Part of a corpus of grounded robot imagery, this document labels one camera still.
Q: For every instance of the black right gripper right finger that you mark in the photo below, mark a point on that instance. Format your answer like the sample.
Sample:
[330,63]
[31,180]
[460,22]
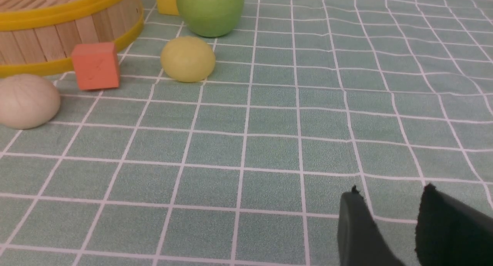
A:
[451,233]

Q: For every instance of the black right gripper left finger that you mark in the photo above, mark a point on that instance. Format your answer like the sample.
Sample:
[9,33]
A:
[359,240]

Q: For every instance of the yellow bun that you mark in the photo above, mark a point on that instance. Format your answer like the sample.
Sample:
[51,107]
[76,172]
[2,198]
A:
[188,59]

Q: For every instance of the white bun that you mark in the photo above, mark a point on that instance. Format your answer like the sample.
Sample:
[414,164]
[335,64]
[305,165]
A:
[27,101]

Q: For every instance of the bamboo steamer tray yellow rim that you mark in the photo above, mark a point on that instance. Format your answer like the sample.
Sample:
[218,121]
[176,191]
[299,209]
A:
[40,36]

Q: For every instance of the green checkered tablecloth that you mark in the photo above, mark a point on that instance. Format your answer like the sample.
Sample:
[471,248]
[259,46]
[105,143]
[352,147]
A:
[308,98]

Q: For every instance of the green apple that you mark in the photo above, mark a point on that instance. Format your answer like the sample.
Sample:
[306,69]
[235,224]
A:
[211,18]

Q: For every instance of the yellow foam cube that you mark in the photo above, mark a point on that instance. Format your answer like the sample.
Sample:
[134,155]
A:
[167,7]

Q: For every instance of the orange foam cube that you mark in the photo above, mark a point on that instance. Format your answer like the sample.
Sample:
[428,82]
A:
[96,66]

